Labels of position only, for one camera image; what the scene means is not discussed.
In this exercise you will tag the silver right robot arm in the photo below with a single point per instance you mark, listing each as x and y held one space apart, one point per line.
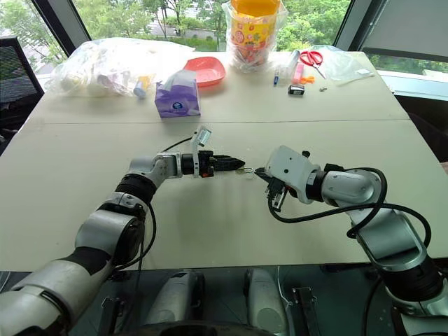
350 185

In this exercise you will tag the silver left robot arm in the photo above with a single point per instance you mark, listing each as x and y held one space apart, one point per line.
105 227

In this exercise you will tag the grey rounded robot leg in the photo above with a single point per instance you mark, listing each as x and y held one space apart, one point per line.
264 301
175 297

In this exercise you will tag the clear plastic syringe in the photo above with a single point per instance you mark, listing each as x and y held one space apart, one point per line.
290 61

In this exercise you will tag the small black box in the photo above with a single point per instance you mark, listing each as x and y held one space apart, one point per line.
295 90

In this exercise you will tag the purple tissue box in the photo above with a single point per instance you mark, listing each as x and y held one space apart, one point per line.
176 101

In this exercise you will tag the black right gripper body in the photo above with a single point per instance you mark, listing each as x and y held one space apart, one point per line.
276 196

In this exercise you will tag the empty clear plastic bag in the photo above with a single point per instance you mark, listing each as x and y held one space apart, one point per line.
341 64

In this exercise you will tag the black metal bracket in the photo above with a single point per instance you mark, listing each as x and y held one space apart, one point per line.
112 315
306 311

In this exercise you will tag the large clear bag of items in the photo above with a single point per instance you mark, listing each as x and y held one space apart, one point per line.
112 66

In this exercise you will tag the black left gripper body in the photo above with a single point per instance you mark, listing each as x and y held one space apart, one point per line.
206 162

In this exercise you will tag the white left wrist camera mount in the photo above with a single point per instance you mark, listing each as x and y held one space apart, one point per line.
204 136

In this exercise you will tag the yellow jar in plastic bag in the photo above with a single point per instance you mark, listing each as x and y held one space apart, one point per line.
253 35

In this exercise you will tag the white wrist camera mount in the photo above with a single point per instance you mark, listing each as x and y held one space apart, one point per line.
204 136
287 164

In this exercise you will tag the blue white glue stick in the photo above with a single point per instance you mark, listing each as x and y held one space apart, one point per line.
140 89

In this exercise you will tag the coral plastic bowl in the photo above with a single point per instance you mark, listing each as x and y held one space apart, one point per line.
206 71

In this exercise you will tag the small brass padlock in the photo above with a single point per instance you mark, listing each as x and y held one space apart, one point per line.
242 171

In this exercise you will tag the black office chair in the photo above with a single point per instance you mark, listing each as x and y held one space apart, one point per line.
17 77

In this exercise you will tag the small orange plastic piece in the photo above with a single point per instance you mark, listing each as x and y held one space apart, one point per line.
308 80

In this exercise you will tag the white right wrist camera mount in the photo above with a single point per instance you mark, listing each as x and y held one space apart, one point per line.
287 164

